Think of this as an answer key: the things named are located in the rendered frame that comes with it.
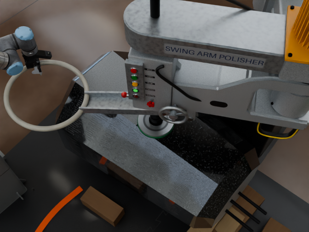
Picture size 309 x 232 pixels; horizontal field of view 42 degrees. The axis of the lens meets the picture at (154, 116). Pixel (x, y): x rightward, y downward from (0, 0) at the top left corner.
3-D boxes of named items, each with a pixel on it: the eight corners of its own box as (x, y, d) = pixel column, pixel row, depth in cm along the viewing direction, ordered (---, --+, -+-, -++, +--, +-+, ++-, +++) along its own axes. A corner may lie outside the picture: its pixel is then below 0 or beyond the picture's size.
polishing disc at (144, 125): (166, 142, 230) (166, 141, 229) (132, 130, 235) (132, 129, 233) (179, 112, 241) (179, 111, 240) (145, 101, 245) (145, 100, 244)
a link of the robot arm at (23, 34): (10, 28, 221) (28, 22, 223) (16, 43, 232) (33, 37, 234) (16, 40, 217) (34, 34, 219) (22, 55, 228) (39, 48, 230)
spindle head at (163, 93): (207, 87, 218) (217, 30, 180) (201, 122, 207) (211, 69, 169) (141, 77, 222) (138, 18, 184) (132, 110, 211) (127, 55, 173)
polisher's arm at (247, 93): (299, 108, 215) (334, 48, 173) (298, 146, 204) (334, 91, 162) (163, 86, 223) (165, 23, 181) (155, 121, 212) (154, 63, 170)
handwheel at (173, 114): (190, 111, 207) (192, 95, 195) (186, 128, 202) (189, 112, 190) (161, 106, 209) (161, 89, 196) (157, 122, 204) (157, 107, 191)
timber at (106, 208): (82, 204, 297) (79, 198, 287) (92, 191, 302) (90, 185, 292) (115, 227, 288) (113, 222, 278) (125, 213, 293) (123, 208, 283)
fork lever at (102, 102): (202, 92, 220) (201, 86, 216) (197, 122, 210) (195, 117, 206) (89, 90, 243) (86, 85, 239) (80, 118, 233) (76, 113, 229)
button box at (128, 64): (145, 97, 199) (143, 60, 175) (144, 101, 198) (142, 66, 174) (129, 94, 200) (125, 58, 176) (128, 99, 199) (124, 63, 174)
